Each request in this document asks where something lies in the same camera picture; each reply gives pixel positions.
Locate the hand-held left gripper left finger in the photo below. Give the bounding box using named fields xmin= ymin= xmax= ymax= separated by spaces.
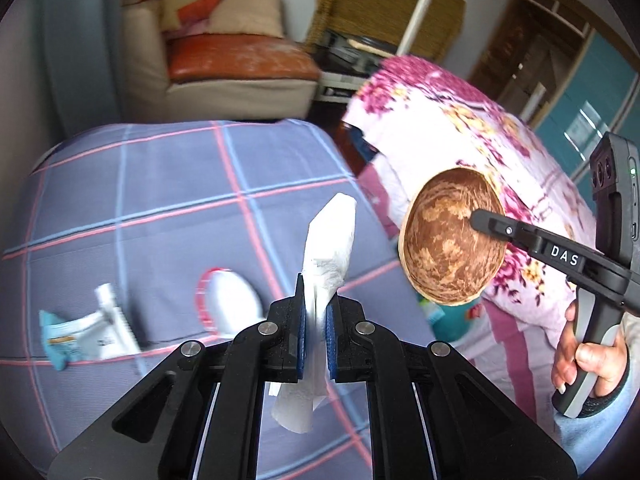
xmin=47 ymin=272 xmax=306 ymax=480

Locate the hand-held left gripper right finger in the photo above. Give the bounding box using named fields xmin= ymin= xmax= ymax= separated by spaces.
xmin=325 ymin=295 xmax=578 ymax=480

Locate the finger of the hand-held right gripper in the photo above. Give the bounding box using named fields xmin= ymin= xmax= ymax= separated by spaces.
xmin=469 ymin=208 xmax=546 ymax=257

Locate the brown wooden bowl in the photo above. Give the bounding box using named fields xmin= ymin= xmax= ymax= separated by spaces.
xmin=398 ymin=167 xmax=507 ymax=307

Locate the teal waste bin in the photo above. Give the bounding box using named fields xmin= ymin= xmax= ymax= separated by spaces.
xmin=417 ymin=295 xmax=488 ymax=346

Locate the white paper tissue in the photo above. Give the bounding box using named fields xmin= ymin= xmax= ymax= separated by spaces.
xmin=270 ymin=192 xmax=358 ymax=435

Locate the person's right hand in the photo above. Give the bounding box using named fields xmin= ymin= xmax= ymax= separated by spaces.
xmin=551 ymin=301 xmax=630 ymax=398

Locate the white jelly cup red rim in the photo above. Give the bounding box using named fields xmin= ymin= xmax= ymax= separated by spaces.
xmin=195 ymin=268 xmax=265 ymax=336

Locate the teal cabinet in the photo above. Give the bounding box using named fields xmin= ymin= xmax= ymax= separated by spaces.
xmin=530 ymin=30 xmax=640 ymax=191

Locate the pink floral blanket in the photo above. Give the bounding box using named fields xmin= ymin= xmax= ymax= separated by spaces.
xmin=340 ymin=55 xmax=611 ymax=426

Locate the dark blue cloth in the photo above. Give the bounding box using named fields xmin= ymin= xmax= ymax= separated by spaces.
xmin=350 ymin=127 xmax=380 ymax=163

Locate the wooden shelf unit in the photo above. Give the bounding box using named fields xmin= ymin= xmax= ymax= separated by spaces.
xmin=470 ymin=0 xmax=596 ymax=126

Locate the white plastic wrapper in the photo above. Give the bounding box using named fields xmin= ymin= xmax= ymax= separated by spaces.
xmin=65 ymin=284 xmax=142 ymax=361

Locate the black stereo unit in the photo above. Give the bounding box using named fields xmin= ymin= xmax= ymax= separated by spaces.
xmin=312 ymin=30 xmax=396 ymax=103

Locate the white pole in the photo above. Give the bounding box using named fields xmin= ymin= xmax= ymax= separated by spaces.
xmin=397 ymin=0 xmax=443 ymax=56

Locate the light blue wrapper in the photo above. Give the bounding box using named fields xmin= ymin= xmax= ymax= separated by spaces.
xmin=39 ymin=310 xmax=96 ymax=372

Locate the bamboo mat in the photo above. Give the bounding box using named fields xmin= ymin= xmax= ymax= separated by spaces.
xmin=305 ymin=0 xmax=466 ymax=61

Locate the orange leather seat cushion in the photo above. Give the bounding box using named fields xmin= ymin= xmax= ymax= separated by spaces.
xmin=166 ymin=35 xmax=321 ymax=83

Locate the beige armchair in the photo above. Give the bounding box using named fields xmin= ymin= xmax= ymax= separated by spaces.
xmin=120 ymin=0 xmax=321 ymax=123

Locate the plain beige pillow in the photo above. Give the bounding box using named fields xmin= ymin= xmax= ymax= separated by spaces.
xmin=207 ymin=0 xmax=286 ymax=39

